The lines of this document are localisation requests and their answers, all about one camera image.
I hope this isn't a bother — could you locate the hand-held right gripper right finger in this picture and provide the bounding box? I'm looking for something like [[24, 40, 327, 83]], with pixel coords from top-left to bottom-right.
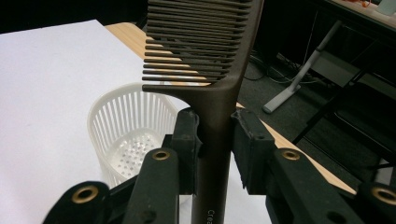
[[230, 108, 276, 196]]

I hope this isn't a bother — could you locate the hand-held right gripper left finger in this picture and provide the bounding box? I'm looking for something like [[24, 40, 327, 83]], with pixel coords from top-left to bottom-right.
[[170, 106, 204, 196]]

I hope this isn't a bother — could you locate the dark brown comb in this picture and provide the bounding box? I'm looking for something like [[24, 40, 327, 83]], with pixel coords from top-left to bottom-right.
[[141, 0, 265, 224]]

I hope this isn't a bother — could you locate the white plastic slotted basket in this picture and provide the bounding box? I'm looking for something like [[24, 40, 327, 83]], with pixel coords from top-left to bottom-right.
[[87, 81, 188, 200]]

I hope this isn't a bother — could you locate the white metal stand leg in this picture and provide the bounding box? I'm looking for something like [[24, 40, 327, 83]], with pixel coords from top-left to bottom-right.
[[262, 20, 344, 115]]

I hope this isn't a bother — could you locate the wooden desk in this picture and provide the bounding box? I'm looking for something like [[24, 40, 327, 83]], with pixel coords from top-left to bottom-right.
[[323, 0, 396, 32]]

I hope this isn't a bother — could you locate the pale container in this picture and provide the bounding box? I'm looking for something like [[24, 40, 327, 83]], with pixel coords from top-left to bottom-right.
[[374, 0, 396, 17]]

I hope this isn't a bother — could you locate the cable on floor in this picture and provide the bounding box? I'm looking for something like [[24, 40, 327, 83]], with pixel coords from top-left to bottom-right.
[[248, 50, 316, 86]]

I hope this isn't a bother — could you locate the black metal frame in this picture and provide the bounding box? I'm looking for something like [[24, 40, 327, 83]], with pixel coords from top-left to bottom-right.
[[291, 40, 396, 166]]

